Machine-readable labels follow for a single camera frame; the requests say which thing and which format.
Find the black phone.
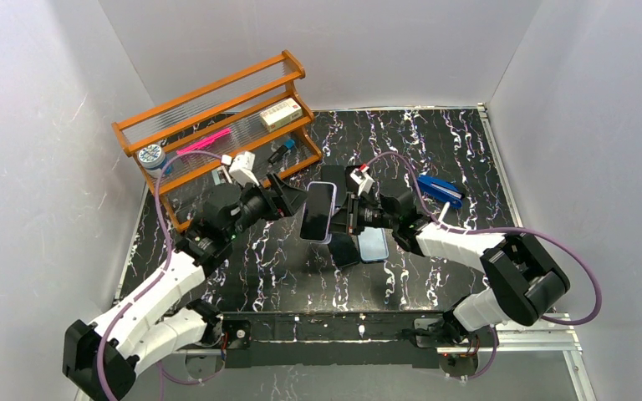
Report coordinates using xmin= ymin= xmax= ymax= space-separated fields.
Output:
xmin=328 ymin=233 xmax=360 ymax=269
xmin=320 ymin=165 xmax=347 ymax=209

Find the black phone case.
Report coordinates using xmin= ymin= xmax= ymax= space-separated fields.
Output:
xmin=345 ymin=165 xmax=368 ymax=180

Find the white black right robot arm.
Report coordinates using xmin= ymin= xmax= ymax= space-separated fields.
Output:
xmin=330 ymin=194 xmax=570 ymax=337

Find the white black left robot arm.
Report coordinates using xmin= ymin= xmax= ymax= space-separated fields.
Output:
xmin=62 ymin=173 xmax=307 ymax=400

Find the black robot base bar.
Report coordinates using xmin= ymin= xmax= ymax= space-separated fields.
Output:
xmin=185 ymin=309 xmax=480 ymax=383

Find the black blue marker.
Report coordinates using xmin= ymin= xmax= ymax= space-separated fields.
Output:
xmin=267 ymin=139 xmax=296 ymax=165

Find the white pink tape dispenser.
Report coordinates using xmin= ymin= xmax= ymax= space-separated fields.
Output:
xmin=211 ymin=166 xmax=233 ymax=185

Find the orange wooden shelf rack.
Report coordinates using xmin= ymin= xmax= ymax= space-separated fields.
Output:
xmin=112 ymin=50 xmax=323 ymax=231

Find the white pen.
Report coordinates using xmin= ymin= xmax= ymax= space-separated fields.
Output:
xmin=437 ymin=202 xmax=451 ymax=222

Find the blue stapler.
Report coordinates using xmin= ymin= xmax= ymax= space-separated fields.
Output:
xmin=417 ymin=175 xmax=466 ymax=209

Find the pink comb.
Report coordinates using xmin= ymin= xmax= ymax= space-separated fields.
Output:
xmin=176 ymin=128 xmax=231 ymax=155

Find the white red small box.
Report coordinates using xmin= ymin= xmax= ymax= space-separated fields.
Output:
xmin=259 ymin=98 xmax=303 ymax=132

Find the blue white jar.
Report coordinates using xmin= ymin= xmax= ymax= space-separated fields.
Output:
xmin=136 ymin=144 xmax=173 ymax=179

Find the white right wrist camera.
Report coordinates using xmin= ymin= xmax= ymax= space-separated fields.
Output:
xmin=348 ymin=164 xmax=375 ymax=196

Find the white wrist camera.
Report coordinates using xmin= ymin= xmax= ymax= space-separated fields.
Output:
xmin=348 ymin=164 xmax=375 ymax=196
xmin=221 ymin=151 xmax=260 ymax=187

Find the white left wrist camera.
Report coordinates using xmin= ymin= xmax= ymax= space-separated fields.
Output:
xmin=221 ymin=151 xmax=260 ymax=187

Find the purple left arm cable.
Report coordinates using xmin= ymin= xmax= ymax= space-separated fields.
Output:
xmin=94 ymin=150 xmax=233 ymax=401

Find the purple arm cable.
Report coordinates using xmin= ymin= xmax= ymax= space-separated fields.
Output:
xmin=362 ymin=152 xmax=603 ymax=383
xmin=94 ymin=150 xmax=233 ymax=401

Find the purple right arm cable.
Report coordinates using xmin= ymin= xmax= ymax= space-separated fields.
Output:
xmin=362 ymin=152 xmax=603 ymax=383

